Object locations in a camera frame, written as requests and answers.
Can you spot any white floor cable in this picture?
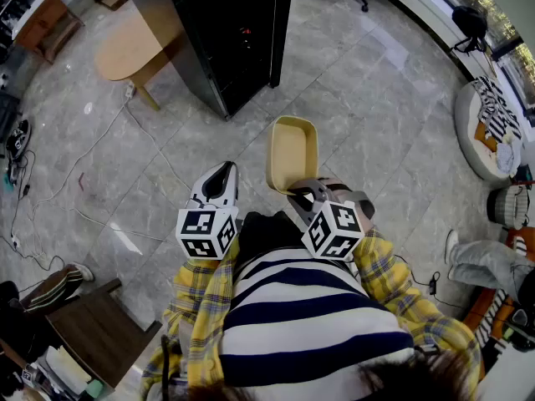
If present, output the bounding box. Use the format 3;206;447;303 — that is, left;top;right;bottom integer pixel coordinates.
0;94;197;266

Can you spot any person's left forearm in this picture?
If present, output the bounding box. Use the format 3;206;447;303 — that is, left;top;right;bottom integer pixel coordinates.
140;240;242;401

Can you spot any person's black skirt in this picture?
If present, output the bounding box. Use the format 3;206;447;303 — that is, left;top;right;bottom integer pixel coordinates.
237;210;313;263

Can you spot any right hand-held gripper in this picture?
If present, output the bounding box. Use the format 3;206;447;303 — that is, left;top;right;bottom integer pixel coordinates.
287;177;376;261

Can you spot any black round floor device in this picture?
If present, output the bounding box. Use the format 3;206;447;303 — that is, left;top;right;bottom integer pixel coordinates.
5;119;33;159

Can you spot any brown wooden cabinet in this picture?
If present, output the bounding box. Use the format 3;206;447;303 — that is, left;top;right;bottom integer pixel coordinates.
11;0;85;65

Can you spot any black and white striped cloth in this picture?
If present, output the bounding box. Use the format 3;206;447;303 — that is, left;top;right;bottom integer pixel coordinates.
475;75;524;146

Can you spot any person's right hand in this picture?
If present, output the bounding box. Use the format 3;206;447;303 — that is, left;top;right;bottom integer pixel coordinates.
319;176;353;193

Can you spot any dark wooden table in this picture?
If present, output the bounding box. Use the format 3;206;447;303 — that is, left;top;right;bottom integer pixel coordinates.
44;277;164;392

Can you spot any person's right forearm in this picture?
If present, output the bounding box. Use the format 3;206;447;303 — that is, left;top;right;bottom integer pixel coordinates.
350;215;482;392

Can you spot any grey round pouf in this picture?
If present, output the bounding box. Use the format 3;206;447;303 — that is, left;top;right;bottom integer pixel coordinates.
454;76;528;183

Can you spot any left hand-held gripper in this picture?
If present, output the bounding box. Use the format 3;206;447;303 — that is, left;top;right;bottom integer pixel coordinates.
175;160;241;261

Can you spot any black backpack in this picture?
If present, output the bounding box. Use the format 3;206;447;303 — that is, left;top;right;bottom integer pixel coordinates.
450;5;490;54

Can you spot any yellow plastic tray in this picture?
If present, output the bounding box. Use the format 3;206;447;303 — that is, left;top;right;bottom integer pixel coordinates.
265;114;320;196

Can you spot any light wooden rounded table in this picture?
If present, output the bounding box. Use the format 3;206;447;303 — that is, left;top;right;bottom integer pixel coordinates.
94;11;186;112

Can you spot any person's striped shirt torso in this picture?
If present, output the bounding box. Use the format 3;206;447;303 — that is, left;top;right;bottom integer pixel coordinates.
217;246;419;396

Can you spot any striped woven basket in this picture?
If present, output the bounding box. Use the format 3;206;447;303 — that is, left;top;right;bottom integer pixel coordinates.
486;185;532;227

